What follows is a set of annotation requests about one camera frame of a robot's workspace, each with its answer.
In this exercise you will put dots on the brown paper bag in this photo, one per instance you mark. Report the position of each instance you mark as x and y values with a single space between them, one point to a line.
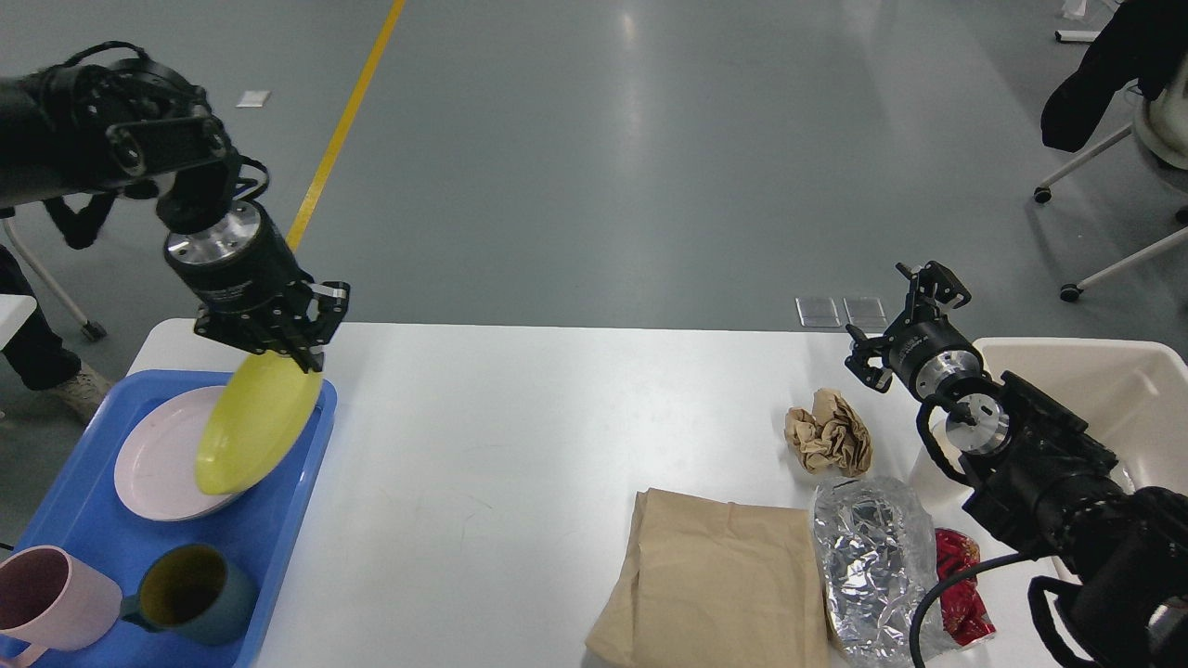
713 584

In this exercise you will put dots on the blue plastic tray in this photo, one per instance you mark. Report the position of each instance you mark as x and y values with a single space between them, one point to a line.
81 513

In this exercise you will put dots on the dark teal mug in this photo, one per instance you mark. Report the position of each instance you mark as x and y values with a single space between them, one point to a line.
195 592

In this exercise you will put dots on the left floor outlet cover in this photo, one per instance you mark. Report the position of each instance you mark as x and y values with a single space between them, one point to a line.
818 312

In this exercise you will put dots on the yellow plate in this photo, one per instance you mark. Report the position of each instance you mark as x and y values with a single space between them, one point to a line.
254 423

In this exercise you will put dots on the white rolling rack leg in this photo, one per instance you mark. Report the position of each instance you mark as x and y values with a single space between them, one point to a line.
92 329

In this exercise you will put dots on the crumpled silver foil bag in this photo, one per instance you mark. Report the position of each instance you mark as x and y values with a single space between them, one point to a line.
877 558

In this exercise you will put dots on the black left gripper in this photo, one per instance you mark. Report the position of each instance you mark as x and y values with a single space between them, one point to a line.
253 294

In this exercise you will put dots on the pink mug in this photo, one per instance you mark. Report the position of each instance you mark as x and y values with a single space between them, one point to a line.
51 600

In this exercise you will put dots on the floor outlet cover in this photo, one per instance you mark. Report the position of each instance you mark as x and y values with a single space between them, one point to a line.
866 313
818 312

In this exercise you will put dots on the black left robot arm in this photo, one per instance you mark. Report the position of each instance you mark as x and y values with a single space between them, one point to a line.
78 135

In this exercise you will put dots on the person's foot in shoe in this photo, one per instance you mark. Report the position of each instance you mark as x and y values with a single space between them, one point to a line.
43 364

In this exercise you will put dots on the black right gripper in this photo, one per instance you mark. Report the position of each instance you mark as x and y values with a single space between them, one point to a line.
923 349

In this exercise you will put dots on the white plastic bin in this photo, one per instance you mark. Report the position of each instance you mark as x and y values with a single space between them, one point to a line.
1132 394

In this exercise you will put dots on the crumpled brown paper ball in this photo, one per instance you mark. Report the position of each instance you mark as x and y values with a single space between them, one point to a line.
829 435

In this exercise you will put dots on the red snack wrapper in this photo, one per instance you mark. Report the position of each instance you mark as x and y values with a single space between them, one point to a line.
964 612

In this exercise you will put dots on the white office chair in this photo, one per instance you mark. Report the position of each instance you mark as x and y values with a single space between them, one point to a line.
1158 130

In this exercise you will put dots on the pink plate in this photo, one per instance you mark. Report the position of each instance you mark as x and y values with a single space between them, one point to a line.
154 473

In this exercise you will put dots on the right floor outlet cover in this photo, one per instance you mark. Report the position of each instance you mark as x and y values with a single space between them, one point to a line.
866 313

